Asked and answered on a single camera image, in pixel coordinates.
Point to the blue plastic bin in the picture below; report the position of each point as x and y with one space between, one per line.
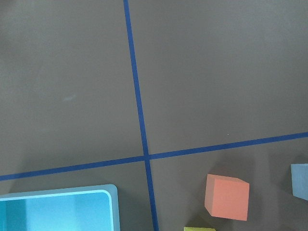
90 208

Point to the orange foam block left side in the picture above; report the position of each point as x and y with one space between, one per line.
227 197

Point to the yellow foam block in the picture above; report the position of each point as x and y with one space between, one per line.
198 229

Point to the light blue block arm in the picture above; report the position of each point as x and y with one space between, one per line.
299 173

